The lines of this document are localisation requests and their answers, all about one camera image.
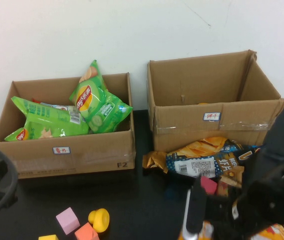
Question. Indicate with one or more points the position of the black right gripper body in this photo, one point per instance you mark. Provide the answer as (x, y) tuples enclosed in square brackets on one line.
[(227, 210)]

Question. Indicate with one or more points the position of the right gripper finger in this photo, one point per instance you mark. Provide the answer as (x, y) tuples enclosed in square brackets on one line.
[(240, 231), (220, 231)]

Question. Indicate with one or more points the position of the brown wafer bar packet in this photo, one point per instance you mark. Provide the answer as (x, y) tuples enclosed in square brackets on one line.
[(231, 175)]

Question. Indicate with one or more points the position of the large orange chip bag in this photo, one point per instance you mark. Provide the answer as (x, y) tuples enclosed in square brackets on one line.
[(276, 232)]

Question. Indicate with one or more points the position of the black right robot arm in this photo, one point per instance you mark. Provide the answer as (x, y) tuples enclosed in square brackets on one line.
[(276, 187)]

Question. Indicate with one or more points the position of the small orange snack packet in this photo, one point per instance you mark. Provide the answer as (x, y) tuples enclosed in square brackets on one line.
[(202, 103)]

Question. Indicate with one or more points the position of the red snack packet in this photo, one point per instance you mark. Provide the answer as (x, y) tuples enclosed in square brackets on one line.
[(36, 100)]

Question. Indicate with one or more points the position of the magenta foam cube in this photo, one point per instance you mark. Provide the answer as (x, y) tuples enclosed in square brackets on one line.
[(209, 186)]

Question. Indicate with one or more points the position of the blue and gold chip bag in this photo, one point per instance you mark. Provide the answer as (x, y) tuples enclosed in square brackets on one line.
[(196, 150)]

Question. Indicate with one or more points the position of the tall taped cardboard box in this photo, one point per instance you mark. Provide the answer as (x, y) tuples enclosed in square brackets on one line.
[(186, 135)]

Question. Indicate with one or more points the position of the yellow mushroom-shaped toy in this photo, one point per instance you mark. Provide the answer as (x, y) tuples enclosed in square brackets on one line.
[(99, 220)]

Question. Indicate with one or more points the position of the orange foam cube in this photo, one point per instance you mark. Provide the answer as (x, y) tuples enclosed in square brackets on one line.
[(85, 232)]

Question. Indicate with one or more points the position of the light pink foam cube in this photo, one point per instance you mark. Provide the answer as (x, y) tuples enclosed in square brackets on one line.
[(68, 221)]

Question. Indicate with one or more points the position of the cardboard box with chip bags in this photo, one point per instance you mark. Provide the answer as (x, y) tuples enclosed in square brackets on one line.
[(69, 160)]

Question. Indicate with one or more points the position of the green Lay's cucumber chip bag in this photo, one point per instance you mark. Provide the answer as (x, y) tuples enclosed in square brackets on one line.
[(94, 110)]

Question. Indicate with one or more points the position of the yellow foam block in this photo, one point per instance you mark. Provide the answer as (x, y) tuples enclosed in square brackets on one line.
[(48, 238)]

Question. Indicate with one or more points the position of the green Lay's onion chip bag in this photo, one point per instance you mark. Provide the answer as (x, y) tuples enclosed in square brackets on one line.
[(57, 131)]

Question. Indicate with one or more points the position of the green chip bag barcode side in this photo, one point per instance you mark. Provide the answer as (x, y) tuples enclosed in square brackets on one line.
[(44, 112)]

